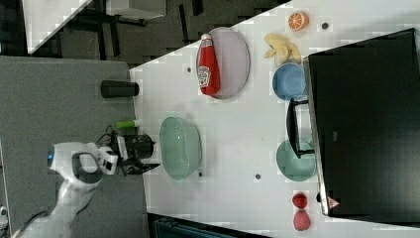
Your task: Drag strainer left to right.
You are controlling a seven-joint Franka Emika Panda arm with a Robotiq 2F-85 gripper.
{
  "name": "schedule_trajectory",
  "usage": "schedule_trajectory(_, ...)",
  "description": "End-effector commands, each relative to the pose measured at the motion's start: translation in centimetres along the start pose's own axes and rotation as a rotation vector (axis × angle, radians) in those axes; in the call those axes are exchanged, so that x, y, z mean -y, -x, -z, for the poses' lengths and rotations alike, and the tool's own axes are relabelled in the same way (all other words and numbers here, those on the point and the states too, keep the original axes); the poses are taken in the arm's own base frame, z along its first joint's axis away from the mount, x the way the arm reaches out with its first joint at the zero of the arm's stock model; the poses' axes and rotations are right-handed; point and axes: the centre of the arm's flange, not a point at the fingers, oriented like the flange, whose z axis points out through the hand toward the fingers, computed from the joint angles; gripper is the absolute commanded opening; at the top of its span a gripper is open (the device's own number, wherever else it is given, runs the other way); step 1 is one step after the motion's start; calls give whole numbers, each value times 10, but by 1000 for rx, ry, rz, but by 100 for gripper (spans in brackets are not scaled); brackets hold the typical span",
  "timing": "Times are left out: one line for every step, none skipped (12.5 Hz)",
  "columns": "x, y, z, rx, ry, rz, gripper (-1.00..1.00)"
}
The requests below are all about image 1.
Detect green marker bottle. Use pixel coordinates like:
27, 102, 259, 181
115, 120, 141, 129

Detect grey round plate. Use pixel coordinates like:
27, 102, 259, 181
196, 27, 251, 100

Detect blue metal frame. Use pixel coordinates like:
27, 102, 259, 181
148, 213, 269, 238

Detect black toaster oven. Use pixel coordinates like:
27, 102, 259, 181
303, 29, 420, 227

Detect peeled banana toy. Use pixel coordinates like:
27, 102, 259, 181
264, 34, 301, 66

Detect light red strawberry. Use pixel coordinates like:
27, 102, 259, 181
293, 210, 311, 231

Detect dark red strawberry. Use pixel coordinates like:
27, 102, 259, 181
292, 192, 308, 209

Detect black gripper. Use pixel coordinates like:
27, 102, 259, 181
110, 135, 159, 175

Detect red ketchup bottle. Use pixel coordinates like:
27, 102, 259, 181
197, 34, 220, 95

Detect green mug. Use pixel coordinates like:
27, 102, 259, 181
276, 140, 316, 181

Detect black cylinder holder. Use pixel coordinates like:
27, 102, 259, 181
100, 80, 140, 98

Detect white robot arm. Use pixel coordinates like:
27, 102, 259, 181
11, 136, 136, 238

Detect orange half slice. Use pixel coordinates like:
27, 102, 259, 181
287, 11, 310, 32

